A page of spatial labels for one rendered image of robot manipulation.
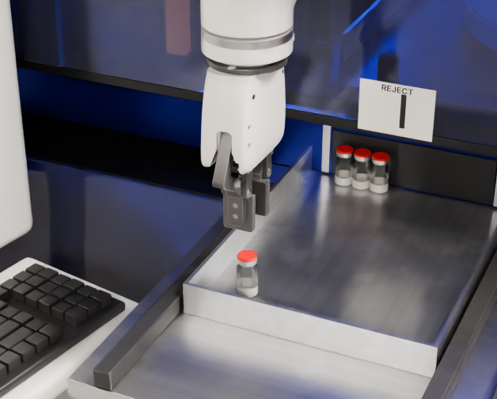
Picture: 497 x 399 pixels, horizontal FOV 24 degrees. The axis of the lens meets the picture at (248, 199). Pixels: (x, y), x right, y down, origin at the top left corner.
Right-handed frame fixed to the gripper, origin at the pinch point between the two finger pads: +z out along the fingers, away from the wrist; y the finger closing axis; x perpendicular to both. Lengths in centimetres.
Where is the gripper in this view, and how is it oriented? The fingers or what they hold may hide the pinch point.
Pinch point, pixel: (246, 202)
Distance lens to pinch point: 113.5
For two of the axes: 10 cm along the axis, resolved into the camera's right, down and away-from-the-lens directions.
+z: 0.0, 8.8, 4.7
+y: -4.1, 4.3, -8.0
